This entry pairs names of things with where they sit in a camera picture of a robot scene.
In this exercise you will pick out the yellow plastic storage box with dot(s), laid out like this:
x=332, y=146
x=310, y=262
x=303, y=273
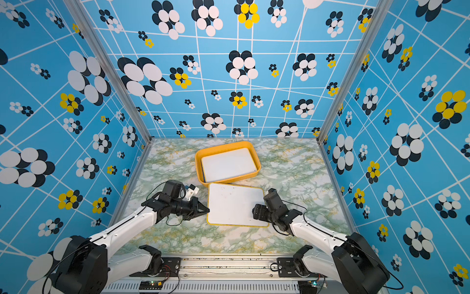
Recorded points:
x=221, y=149

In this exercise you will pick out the right controller circuit board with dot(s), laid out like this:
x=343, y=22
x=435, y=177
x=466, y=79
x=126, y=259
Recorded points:
x=309, y=287

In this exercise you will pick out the yellow framed whiteboard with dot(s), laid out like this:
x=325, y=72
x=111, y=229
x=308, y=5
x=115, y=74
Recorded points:
x=231, y=205
x=228, y=165

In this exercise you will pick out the left controller circuit board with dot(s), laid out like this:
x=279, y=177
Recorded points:
x=151, y=285

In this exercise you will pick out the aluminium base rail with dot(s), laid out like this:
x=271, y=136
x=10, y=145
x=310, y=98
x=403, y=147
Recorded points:
x=227, y=267

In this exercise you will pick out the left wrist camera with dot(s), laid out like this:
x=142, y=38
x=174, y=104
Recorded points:
x=177, y=190

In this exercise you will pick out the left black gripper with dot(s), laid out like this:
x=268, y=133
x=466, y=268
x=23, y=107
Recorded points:
x=196, y=211

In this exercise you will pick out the controller circuit board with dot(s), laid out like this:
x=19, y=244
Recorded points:
x=309, y=287
x=151, y=285

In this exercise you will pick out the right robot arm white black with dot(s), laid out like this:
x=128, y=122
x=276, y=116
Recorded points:
x=348, y=259

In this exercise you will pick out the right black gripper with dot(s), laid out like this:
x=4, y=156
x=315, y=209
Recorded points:
x=261, y=214

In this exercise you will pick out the aluminium frame post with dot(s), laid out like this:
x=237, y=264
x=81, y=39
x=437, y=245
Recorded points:
x=365, y=44
x=78, y=14

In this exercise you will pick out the right aluminium frame post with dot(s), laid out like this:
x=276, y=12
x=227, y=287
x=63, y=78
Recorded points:
x=365, y=44

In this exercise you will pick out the left aluminium frame post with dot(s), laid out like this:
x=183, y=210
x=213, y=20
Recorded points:
x=78, y=14

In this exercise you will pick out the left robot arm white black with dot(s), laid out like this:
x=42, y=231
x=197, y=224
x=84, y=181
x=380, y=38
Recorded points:
x=88, y=265

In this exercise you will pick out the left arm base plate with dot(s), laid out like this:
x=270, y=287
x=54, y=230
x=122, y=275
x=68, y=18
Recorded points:
x=170, y=268

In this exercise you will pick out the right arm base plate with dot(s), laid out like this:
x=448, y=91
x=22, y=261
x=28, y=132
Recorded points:
x=285, y=268

